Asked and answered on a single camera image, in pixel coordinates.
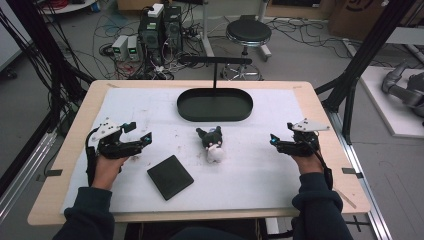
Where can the white box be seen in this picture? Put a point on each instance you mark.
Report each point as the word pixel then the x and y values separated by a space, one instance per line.
pixel 155 10

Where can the black computer tower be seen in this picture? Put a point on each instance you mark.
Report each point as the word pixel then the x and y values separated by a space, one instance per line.
pixel 173 30
pixel 150 36

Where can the white floor platform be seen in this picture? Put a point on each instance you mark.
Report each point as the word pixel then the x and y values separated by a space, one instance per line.
pixel 383 106

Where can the black T-shaped stand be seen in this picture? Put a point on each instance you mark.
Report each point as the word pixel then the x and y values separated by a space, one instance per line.
pixel 215 61

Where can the white table mat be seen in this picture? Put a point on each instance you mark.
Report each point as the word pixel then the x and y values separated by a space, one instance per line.
pixel 253 173

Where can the person's left hand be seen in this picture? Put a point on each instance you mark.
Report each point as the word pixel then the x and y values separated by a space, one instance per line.
pixel 106 171

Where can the person's right hand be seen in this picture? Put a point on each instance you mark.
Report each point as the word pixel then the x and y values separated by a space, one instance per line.
pixel 308 164

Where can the black tape strip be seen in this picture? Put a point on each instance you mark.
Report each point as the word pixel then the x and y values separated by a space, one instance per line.
pixel 351 171
pixel 53 173

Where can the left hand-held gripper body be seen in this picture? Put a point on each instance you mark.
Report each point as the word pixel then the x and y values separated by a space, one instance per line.
pixel 113 146

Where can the black and white plush toy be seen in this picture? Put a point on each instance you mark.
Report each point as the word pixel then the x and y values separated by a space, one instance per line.
pixel 213 141

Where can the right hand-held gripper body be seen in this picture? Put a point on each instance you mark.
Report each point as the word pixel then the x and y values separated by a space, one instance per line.
pixel 305 141

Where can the white metal table leg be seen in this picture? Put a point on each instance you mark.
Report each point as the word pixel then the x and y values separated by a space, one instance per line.
pixel 206 30

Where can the black square pad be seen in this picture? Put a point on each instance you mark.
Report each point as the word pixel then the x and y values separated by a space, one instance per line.
pixel 170 177

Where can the black metal frame post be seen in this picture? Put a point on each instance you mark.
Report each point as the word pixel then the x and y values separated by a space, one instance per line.
pixel 370 46

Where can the grey power supply unit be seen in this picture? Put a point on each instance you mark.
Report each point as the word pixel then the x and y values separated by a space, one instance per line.
pixel 119 47
pixel 133 48

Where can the aluminium rail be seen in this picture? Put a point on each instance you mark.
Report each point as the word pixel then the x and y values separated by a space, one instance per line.
pixel 363 186
pixel 23 173

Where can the brown cardboard box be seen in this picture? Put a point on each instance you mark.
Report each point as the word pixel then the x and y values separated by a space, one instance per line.
pixel 353 18

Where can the black oval tray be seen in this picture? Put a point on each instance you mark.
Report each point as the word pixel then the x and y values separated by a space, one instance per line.
pixel 215 108

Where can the black round stool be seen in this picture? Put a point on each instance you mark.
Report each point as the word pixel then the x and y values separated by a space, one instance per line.
pixel 248 31

